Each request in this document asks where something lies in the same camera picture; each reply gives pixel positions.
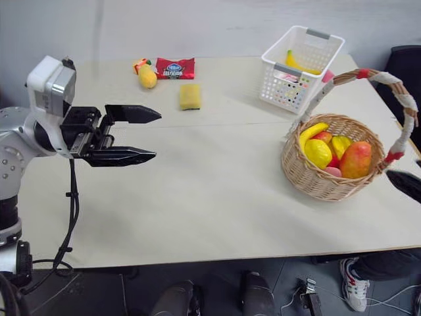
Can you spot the yellow sponge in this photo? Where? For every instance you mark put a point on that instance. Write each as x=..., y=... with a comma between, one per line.
x=190, y=96

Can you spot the white red sneaker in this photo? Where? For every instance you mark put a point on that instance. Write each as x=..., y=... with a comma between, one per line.
x=355, y=286

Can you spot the dark rounded shape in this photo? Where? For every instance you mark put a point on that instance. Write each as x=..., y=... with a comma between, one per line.
x=258, y=293
x=176, y=299

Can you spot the black chair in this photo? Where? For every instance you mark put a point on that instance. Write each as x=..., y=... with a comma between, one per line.
x=403, y=82

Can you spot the red orange mango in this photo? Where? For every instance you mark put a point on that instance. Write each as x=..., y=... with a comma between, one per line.
x=356, y=159

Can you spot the dark trouser leg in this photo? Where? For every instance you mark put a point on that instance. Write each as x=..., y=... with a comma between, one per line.
x=391, y=265

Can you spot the pink packet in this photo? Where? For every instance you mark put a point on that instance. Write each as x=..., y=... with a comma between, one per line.
x=287, y=77

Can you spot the yellow mango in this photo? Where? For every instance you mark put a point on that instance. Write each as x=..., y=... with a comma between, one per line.
x=146, y=76

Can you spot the black flat box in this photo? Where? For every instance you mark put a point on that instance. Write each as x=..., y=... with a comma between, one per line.
x=79, y=293

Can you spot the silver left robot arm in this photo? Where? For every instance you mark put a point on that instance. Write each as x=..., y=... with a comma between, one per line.
x=10, y=154

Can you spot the black clip device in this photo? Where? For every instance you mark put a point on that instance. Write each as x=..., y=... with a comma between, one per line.
x=310, y=296

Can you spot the white plastic lattice basket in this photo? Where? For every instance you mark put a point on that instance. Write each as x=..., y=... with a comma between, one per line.
x=283, y=92

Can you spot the yellow starfruit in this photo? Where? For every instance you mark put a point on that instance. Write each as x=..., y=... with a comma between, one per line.
x=342, y=145

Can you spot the thick yellow banana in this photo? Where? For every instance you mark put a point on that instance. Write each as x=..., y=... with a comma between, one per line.
x=310, y=131

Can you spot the red snack bag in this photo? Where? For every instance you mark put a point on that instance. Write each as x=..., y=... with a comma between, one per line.
x=175, y=69

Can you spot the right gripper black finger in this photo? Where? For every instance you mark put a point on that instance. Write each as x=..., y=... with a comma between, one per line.
x=406, y=184

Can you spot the small orange juice carton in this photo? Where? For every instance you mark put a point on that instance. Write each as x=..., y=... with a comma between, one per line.
x=139, y=63

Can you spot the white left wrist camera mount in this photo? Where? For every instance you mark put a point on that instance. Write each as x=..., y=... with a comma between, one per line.
x=41, y=82

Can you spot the yellow lemon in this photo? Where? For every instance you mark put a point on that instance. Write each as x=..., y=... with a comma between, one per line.
x=317, y=152

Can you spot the pink block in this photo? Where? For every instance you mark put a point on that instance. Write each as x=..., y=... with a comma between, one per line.
x=328, y=76

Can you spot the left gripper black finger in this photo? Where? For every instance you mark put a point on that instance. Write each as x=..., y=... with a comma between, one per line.
x=135, y=114
x=121, y=156

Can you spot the red yellow apple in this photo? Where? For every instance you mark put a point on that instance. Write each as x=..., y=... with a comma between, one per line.
x=324, y=136

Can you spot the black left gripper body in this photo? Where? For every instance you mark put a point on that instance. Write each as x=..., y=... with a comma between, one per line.
x=80, y=131

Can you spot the pink peach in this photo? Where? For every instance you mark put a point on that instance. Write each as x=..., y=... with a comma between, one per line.
x=333, y=172

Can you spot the slim yellow banana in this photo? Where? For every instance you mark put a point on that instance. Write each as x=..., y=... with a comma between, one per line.
x=293, y=63

